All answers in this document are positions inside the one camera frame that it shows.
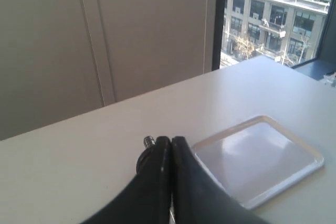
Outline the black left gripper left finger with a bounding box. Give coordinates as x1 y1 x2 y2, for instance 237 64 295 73
83 136 172 223

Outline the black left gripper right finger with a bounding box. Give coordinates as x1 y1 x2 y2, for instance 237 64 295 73
172 136 266 223

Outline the black weight plate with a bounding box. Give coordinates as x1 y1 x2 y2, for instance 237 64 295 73
136 147 153 174

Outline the chrome threaded dumbbell bar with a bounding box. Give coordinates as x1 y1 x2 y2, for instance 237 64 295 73
143 136 155 149

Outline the white rectangular plastic tray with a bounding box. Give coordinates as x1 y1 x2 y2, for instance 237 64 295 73
191 115 324 209

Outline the dark blue window sill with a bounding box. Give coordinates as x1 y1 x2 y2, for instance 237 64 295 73
292 59 335 81

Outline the beige building outside window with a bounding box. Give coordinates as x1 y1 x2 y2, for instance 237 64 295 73
220 0 332 67

